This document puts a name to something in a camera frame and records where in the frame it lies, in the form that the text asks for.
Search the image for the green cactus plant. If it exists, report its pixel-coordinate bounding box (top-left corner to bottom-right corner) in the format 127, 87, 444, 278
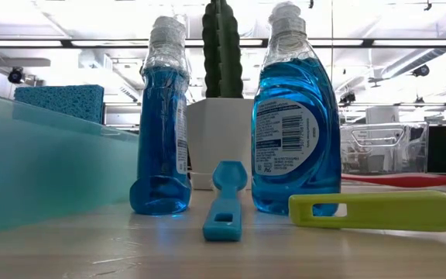
201, 0, 245, 99

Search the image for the white hexagonal plant pot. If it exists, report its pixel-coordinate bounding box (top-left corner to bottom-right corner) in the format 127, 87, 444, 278
186, 96, 256, 191

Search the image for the white pot saucer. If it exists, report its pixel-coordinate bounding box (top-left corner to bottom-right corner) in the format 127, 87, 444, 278
189, 171, 217, 191

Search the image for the black ceiling spotlight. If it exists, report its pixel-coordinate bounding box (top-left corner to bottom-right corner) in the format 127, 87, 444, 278
411, 64, 431, 78
7, 67, 26, 85

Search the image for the lime green dish brush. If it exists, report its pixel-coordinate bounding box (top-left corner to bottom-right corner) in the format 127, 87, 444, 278
287, 188, 446, 233

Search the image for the blue dish soap bottle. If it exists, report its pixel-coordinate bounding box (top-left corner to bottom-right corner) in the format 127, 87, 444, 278
250, 1, 343, 217
129, 15, 193, 216

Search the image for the blue kitchen sponge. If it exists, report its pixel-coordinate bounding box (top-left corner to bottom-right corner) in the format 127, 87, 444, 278
12, 84, 106, 125

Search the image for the clear plastic bin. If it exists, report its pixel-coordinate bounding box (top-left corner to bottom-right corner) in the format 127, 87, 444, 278
339, 121, 430, 175

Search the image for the teal translucent plastic tray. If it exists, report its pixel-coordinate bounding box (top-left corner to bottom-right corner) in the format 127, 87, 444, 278
0, 88, 140, 238

